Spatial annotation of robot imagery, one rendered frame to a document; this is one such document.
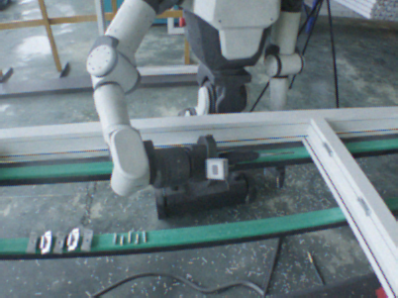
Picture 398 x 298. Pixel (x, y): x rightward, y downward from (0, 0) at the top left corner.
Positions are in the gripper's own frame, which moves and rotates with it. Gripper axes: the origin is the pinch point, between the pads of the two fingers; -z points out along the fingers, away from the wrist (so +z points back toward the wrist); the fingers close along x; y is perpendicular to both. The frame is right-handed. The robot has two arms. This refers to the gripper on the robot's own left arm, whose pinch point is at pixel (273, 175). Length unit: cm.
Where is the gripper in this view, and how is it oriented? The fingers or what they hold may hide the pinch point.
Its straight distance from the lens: 122.8
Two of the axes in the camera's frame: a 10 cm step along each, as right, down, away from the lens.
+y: 9.4, -1.9, 2.8
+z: -0.6, -9.1, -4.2
